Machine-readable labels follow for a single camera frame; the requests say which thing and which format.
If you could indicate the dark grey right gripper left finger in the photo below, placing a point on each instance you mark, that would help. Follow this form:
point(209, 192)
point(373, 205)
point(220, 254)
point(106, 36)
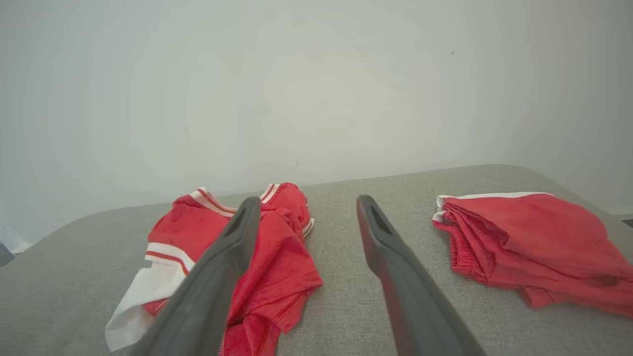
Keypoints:
point(207, 301)

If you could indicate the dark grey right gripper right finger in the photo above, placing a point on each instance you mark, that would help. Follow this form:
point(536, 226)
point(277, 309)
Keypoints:
point(415, 316)

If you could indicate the red white striped jersey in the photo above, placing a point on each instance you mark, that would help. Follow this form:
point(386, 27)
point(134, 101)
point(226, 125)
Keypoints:
point(282, 267)

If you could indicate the red shorts with number print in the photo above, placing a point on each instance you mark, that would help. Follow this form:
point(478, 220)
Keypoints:
point(534, 237)

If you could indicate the grey fabric sofa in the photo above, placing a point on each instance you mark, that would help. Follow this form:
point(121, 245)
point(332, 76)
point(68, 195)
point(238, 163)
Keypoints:
point(341, 252)

